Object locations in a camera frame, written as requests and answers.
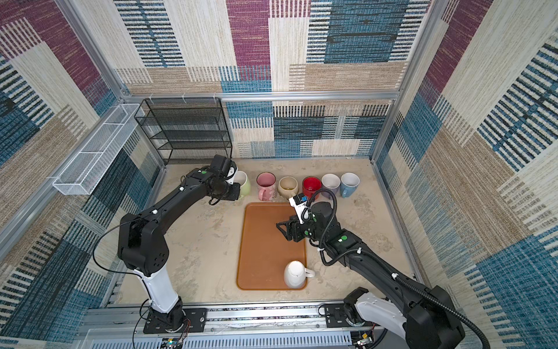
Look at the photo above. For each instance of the blue mug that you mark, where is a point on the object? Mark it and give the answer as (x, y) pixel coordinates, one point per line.
(349, 184)

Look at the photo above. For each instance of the purple mug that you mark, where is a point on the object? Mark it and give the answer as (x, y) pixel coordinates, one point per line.
(332, 182)

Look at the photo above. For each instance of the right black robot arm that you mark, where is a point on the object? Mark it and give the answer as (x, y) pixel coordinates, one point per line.
(424, 317)

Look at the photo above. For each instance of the white mug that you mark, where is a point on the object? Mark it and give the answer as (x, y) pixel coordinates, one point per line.
(296, 275)

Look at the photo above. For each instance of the cream marbled mug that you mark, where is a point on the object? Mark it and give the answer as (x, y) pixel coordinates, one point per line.
(288, 187)

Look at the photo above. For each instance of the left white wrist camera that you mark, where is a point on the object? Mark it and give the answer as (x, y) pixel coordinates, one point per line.
(232, 173)

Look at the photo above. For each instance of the black wire shelf rack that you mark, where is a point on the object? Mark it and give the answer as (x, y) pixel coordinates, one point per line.
(185, 130)

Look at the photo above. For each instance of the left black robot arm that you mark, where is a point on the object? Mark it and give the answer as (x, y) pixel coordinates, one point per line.
(143, 248)

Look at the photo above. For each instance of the pink ghost pattern mug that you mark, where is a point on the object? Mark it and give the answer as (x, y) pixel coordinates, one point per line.
(266, 183)

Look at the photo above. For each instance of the red mug black handle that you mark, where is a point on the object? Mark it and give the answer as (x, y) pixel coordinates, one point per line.
(310, 185)

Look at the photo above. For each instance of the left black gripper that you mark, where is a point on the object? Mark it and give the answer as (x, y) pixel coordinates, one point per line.
(236, 191)

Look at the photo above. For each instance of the light green mug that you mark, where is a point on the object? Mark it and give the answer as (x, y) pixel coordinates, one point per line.
(245, 186)

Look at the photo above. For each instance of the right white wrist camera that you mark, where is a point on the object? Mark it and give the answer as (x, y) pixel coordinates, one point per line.
(302, 207)

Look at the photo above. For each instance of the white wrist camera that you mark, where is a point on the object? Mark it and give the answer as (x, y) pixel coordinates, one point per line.
(302, 207)
(232, 173)

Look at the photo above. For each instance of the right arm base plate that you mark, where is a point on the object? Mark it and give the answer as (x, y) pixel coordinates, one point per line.
(339, 315)

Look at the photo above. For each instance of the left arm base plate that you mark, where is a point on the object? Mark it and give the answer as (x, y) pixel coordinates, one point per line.
(191, 319)

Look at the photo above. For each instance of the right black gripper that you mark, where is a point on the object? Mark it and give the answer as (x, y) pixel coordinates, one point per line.
(291, 225)

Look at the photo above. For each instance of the orange plastic tray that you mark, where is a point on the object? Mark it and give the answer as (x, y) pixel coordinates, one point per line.
(264, 251)

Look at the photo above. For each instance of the white wire mesh basket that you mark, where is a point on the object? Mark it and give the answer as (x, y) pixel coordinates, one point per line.
(83, 173)

